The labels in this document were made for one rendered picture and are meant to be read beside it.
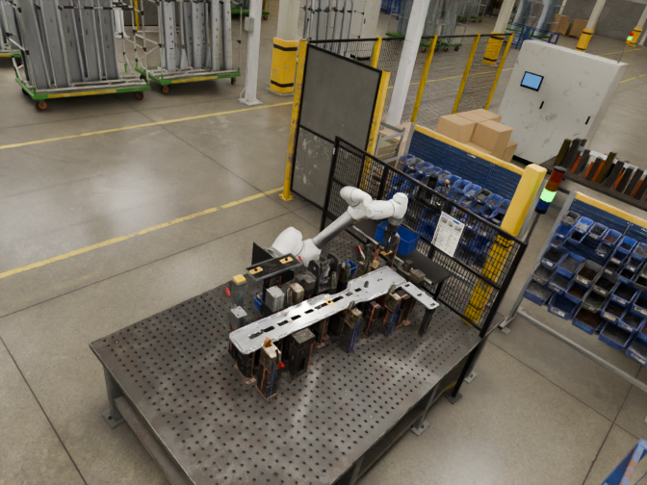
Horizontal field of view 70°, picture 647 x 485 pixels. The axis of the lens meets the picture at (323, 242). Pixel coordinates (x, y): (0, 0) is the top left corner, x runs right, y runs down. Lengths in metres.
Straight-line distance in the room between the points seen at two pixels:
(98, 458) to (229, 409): 1.08
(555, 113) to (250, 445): 7.81
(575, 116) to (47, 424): 8.40
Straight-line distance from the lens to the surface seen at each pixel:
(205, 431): 2.75
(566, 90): 9.13
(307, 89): 5.60
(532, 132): 9.38
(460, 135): 7.14
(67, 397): 3.93
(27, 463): 3.69
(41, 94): 8.81
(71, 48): 9.30
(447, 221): 3.51
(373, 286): 3.29
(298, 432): 2.78
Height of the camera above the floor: 2.99
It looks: 33 degrees down
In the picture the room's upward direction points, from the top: 10 degrees clockwise
